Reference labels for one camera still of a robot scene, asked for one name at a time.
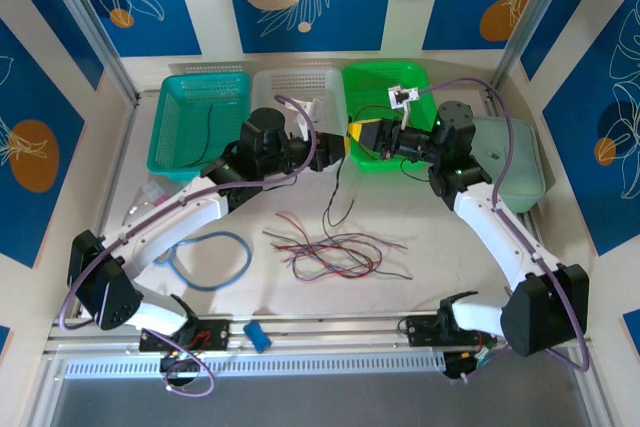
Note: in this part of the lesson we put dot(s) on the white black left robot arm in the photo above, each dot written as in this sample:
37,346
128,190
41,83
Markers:
165,227

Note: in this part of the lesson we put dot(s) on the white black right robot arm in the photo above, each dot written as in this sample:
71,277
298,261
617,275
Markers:
500,242

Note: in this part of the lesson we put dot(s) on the green plastic basket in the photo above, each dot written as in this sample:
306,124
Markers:
375,79

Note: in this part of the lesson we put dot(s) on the white plastic basket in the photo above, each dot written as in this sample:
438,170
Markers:
300,87

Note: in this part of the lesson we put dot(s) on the pale green lidded box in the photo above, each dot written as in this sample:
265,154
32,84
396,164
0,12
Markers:
520,172

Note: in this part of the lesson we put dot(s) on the teal plastic basket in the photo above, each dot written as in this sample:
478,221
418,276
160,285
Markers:
185,97

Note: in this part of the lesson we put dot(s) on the clear safety glasses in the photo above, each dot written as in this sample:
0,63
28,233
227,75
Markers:
142,214

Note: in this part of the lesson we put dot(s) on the small blue block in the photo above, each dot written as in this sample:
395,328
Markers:
257,336

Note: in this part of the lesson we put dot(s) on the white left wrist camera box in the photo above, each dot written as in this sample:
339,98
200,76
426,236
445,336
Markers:
315,108

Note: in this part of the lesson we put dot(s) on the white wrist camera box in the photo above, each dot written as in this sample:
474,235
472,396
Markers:
407,95
315,108

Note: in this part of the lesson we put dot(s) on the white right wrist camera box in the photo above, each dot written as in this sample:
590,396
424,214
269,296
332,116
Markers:
407,95

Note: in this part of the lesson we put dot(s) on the aluminium corner post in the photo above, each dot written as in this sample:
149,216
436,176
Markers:
530,12
85,12

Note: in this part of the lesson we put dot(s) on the aluminium frame rail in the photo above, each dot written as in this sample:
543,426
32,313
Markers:
325,334

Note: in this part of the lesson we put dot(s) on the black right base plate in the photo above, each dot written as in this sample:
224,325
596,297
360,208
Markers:
420,332

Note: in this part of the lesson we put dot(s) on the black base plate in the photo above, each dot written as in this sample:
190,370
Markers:
220,334
420,332

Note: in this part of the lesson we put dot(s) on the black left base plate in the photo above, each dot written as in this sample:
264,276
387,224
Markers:
220,334

